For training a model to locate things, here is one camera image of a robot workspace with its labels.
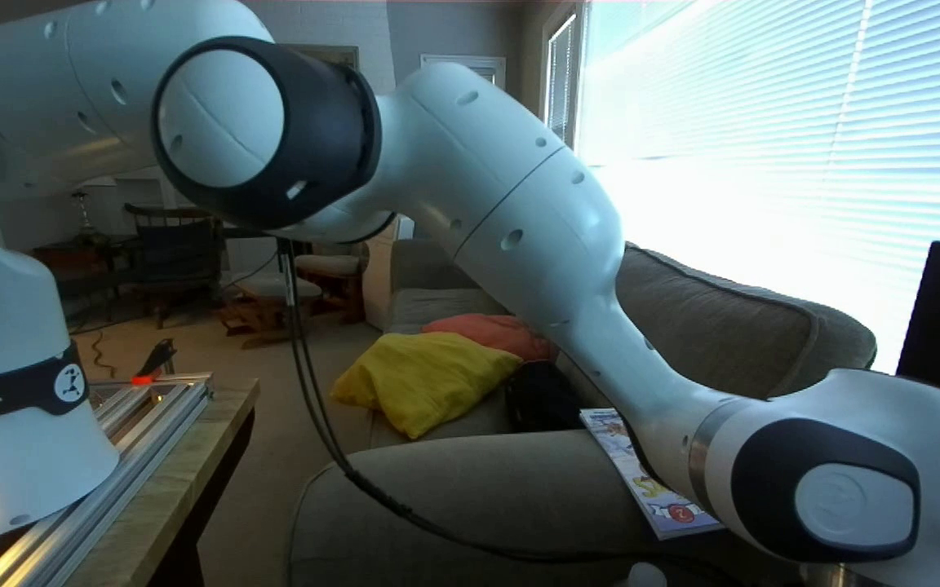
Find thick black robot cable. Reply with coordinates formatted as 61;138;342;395
276;238;659;572

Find white window blinds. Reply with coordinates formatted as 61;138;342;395
575;0;940;377

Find brown wooden chair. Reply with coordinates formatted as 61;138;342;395
291;238;379;325

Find wooden workbench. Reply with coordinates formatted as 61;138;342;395
55;371;264;587

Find narrow bright window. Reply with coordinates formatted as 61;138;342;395
541;8;584;149

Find black slatted chair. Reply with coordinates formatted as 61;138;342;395
119;203;231;331

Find orange pillow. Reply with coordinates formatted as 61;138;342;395
423;309;562;370

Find beige fabric sofa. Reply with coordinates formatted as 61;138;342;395
285;242;882;587

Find yellow cloth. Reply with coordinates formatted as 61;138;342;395
327;331;530;443

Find colourful magazine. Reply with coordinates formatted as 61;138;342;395
578;403;728;544

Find aluminium rail base plate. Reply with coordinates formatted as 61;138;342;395
0;370;215;587

